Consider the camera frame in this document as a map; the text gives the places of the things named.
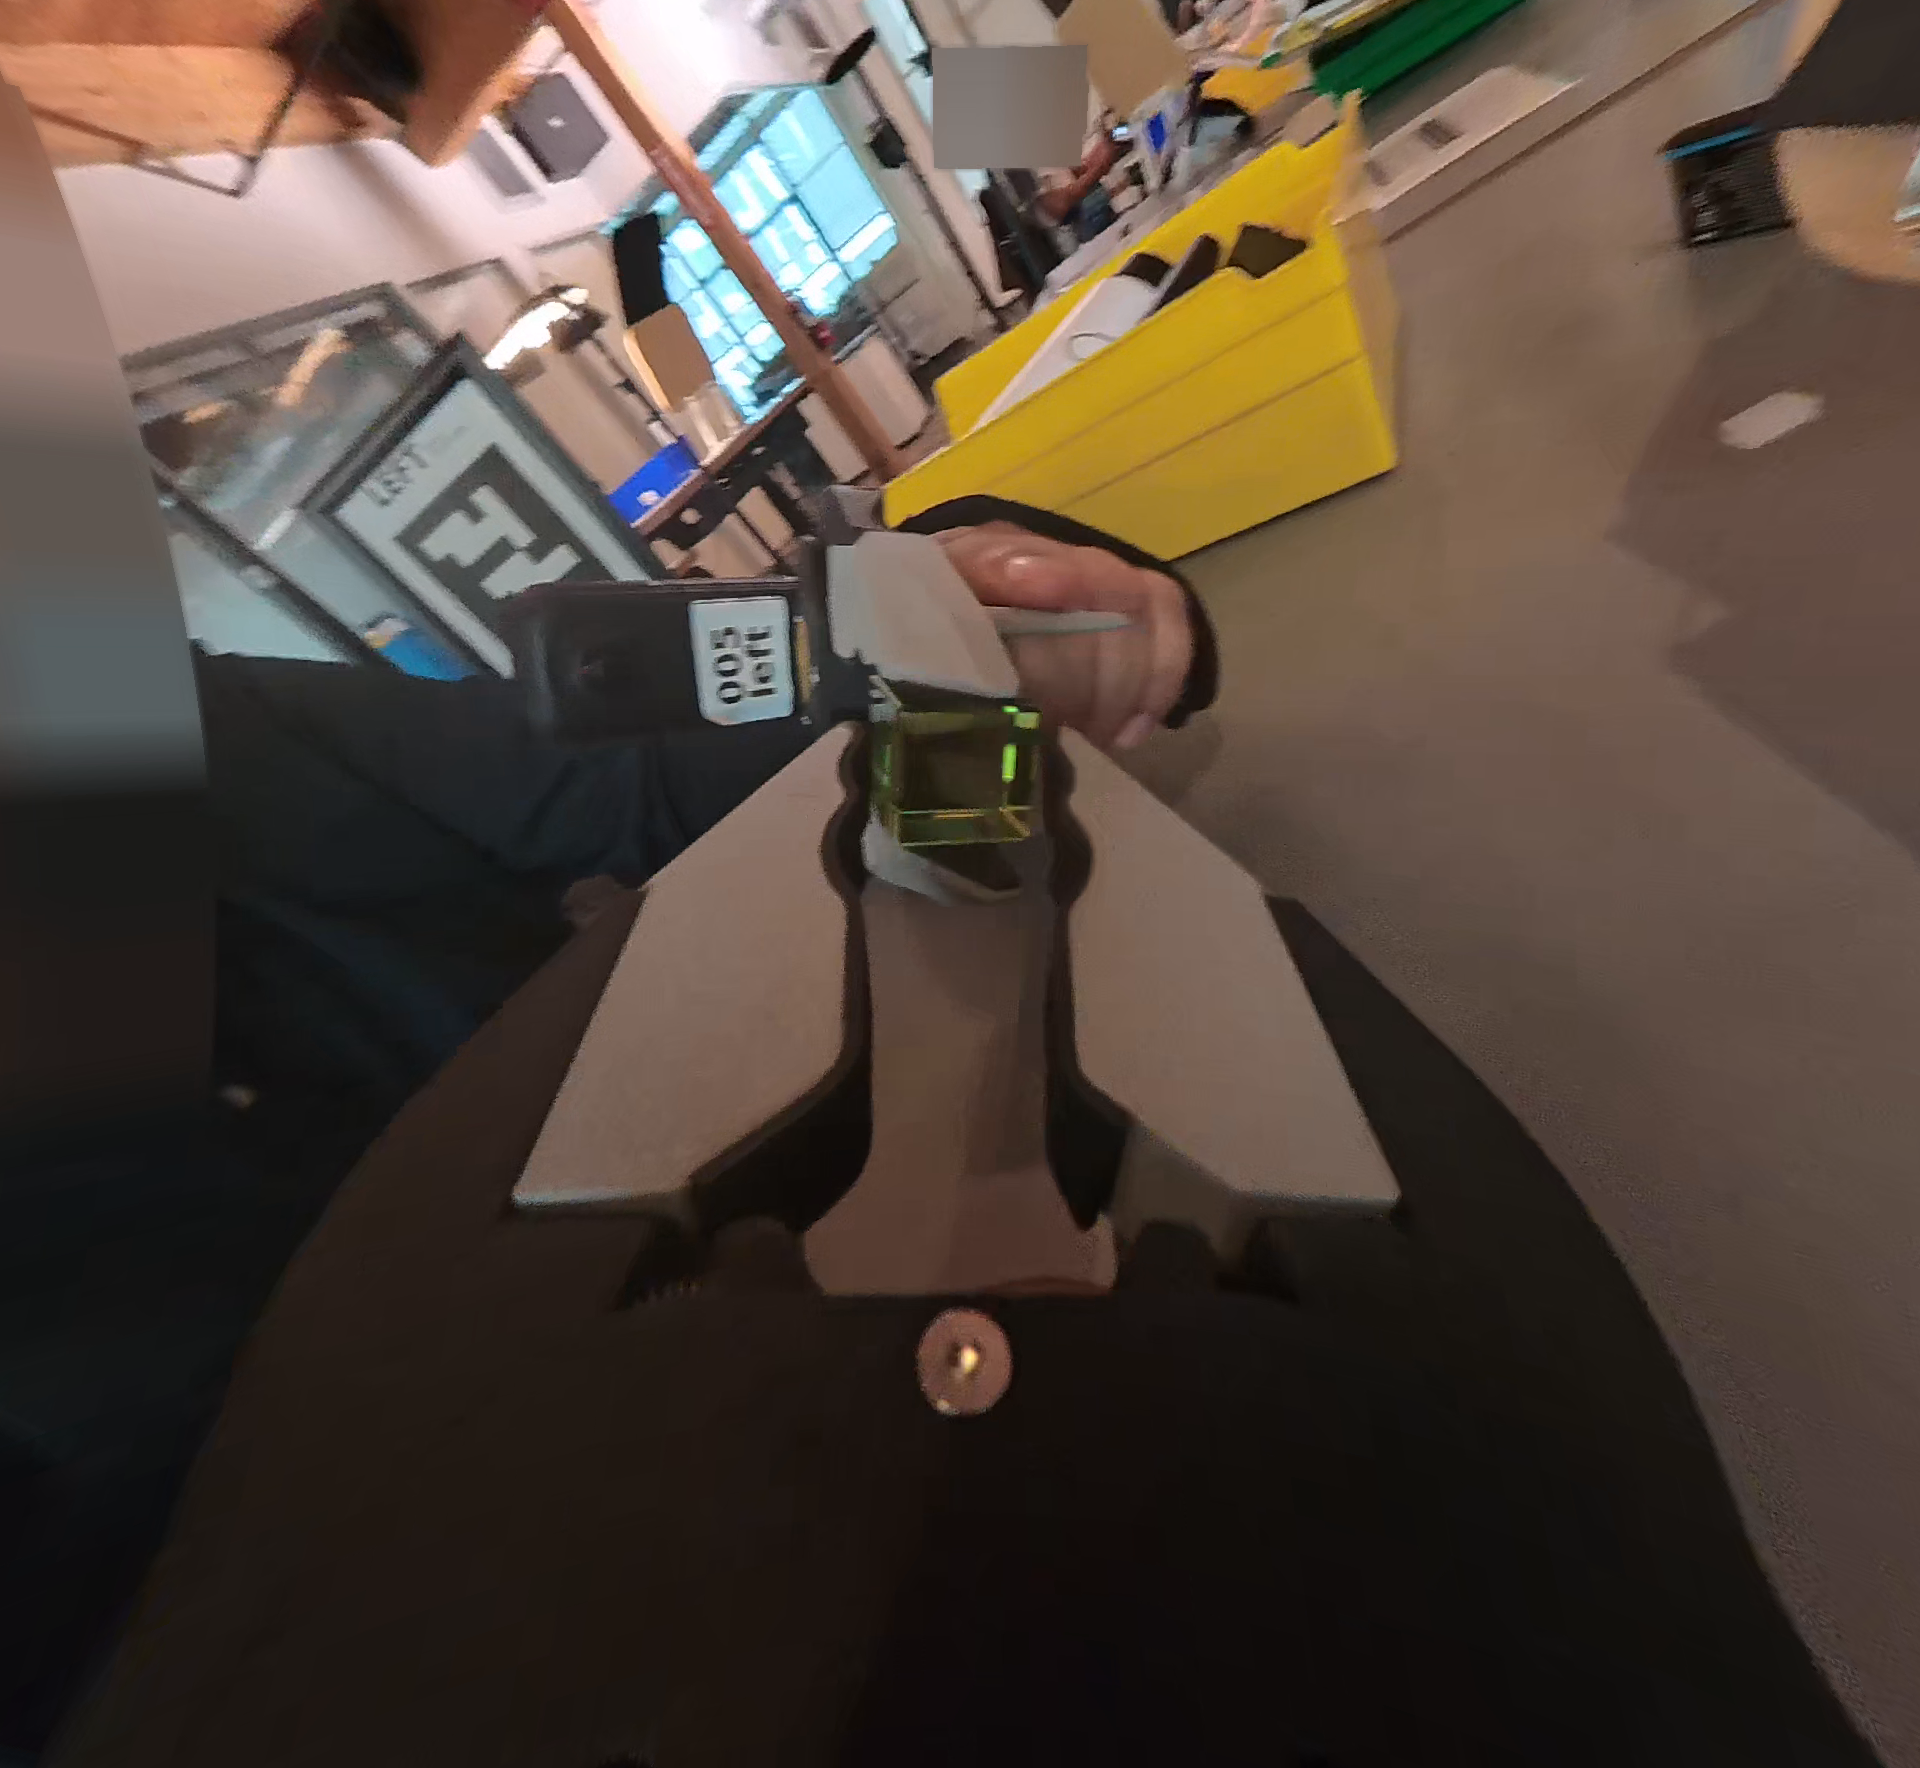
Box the green translucent cube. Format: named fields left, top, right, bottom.
left=867, top=704, right=1047, bottom=850

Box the blue storage box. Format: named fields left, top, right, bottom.
left=605, top=440, right=703, bottom=520

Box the small black box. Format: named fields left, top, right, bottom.
left=1659, top=119, right=1803, bottom=248

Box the white box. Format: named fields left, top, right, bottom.
left=976, top=276, right=1157, bottom=432

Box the yellow plastic bin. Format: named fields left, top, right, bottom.
left=882, top=97, right=1402, bottom=563

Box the white cabinet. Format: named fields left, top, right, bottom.
left=834, top=327, right=934, bottom=453

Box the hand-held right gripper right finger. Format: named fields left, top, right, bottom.
left=1042, top=730, right=1405, bottom=1233

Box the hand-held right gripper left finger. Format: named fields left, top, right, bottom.
left=513, top=726, right=876, bottom=1233

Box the person's left hand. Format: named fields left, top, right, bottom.
left=933, top=524, right=1202, bottom=755

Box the glass display case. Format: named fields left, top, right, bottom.
left=121, top=283, right=453, bottom=577

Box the white paper sheet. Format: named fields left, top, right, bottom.
left=1363, top=66, right=1586, bottom=206

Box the wooden post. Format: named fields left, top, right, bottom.
left=544, top=0, right=903, bottom=484

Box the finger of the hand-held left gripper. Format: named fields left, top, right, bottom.
left=859, top=823, right=983, bottom=905
left=826, top=529, right=1025, bottom=720

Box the black wall speaker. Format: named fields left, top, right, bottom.
left=507, top=73, right=605, bottom=183

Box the person's left forearm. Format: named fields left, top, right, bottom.
left=192, top=651, right=819, bottom=906

